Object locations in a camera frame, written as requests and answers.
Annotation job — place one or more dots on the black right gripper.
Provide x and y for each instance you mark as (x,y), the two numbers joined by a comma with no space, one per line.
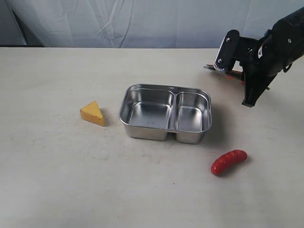
(261,60)

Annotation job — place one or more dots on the dark transparent lunch box lid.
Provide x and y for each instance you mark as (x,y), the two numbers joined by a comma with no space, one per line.
(233,74)

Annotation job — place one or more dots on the red sausage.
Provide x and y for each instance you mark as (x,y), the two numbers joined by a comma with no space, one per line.
(227,160)

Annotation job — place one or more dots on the yellow cheese wedge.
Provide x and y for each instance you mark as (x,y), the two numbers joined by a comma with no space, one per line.
(92,113)

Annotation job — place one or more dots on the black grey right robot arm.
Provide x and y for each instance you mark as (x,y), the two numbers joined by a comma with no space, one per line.
(289,32)

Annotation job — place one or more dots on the steel two-compartment lunch box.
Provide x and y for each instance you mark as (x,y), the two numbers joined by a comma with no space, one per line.
(153,111)

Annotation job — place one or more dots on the white backdrop cloth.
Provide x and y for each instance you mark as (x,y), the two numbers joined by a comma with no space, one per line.
(136,23)

